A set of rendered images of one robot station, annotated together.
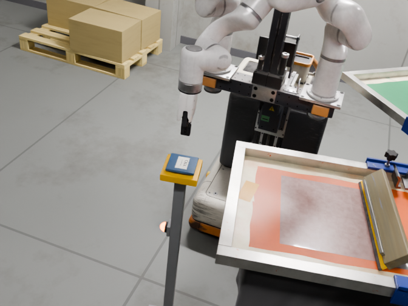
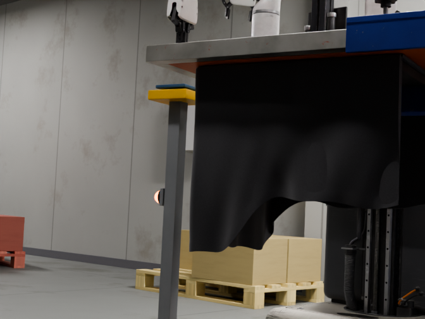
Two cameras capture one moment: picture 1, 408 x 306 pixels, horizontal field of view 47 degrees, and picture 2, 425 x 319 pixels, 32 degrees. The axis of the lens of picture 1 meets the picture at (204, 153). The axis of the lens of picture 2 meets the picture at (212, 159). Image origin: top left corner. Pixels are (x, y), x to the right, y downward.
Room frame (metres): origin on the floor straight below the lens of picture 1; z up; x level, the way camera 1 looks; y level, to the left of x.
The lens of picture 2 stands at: (-0.53, -0.94, 0.63)
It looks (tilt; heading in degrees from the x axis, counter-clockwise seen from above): 4 degrees up; 26
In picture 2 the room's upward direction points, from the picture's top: 3 degrees clockwise
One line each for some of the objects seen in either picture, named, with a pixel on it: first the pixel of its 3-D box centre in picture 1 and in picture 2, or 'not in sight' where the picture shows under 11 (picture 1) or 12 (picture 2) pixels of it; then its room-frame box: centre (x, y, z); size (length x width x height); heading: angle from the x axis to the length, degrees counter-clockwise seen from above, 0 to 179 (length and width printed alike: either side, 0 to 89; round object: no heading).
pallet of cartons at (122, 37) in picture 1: (92, 29); (229, 264); (4.32, 1.23, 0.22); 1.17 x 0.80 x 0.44; 74
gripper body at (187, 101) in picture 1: (188, 101); (183, 3); (1.31, 0.07, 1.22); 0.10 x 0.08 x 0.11; 176
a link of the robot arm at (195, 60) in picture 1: (204, 63); not in sight; (1.32, 0.03, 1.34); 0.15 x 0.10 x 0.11; 124
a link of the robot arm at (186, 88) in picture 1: (190, 82); not in sight; (1.32, 0.07, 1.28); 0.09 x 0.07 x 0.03; 176
